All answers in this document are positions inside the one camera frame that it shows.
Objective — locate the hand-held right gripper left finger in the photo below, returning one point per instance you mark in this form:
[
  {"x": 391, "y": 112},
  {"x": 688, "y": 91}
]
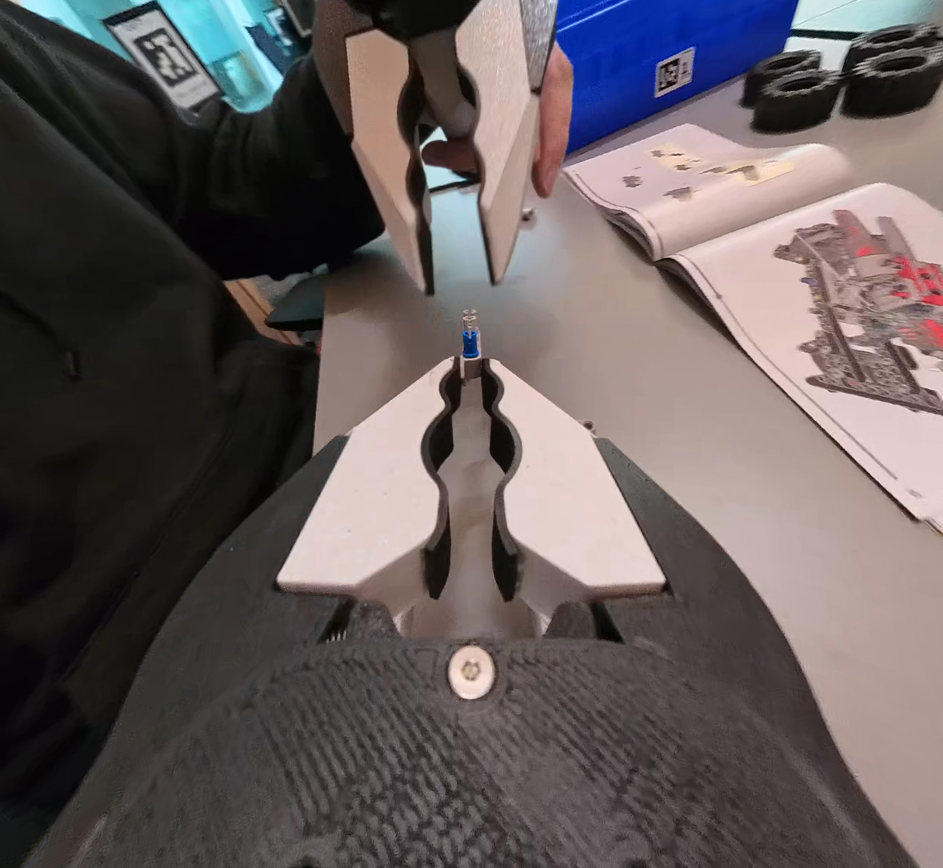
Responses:
[{"x": 368, "y": 514}]

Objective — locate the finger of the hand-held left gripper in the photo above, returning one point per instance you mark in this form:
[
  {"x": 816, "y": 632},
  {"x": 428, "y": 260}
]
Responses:
[
  {"x": 379, "y": 131},
  {"x": 505, "y": 116}
]

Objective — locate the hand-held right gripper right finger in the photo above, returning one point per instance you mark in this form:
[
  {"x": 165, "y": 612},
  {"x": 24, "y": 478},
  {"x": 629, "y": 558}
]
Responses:
[{"x": 574, "y": 514}]

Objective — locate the blue toy pin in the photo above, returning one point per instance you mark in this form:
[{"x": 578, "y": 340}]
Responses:
[{"x": 470, "y": 343}]

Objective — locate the person's left forearm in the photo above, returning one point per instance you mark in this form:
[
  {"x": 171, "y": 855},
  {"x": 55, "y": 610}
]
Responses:
[{"x": 295, "y": 168}]

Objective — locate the grey desk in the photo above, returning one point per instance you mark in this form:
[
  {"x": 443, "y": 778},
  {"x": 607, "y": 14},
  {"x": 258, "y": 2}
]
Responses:
[{"x": 663, "y": 382}]

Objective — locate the person's left hand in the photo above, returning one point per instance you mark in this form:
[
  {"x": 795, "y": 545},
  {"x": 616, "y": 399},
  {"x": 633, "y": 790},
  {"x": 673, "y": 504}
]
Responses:
[{"x": 554, "y": 124}]

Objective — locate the printed tag sticker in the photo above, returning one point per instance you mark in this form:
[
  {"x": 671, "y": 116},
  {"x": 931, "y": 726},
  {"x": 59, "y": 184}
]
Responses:
[{"x": 675, "y": 72}]

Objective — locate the blue plastic bin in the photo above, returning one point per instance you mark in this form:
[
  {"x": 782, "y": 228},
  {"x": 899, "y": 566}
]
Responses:
[{"x": 648, "y": 6}]

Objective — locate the black office chair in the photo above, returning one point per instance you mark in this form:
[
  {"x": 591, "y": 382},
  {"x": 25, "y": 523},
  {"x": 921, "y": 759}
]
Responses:
[{"x": 295, "y": 308}]

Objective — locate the printed tag sign on stand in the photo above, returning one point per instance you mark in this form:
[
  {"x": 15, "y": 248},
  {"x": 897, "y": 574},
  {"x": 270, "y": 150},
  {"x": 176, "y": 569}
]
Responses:
[{"x": 166, "y": 54}]

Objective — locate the black toy tyre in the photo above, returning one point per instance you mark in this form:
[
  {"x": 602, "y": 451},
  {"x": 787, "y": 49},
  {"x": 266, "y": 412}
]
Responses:
[
  {"x": 895, "y": 37},
  {"x": 799, "y": 102},
  {"x": 895, "y": 83},
  {"x": 782, "y": 63}
]

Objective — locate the open instruction booklet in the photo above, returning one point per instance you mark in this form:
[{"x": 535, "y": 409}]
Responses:
[{"x": 773, "y": 234}]

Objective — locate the person's black hoodie torso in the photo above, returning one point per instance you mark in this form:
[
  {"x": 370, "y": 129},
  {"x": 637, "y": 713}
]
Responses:
[{"x": 110, "y": 367}]

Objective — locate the white plastic box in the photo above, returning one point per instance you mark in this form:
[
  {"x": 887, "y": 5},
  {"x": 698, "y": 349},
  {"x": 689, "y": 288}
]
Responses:
[{"x": 869, "y": 6}]

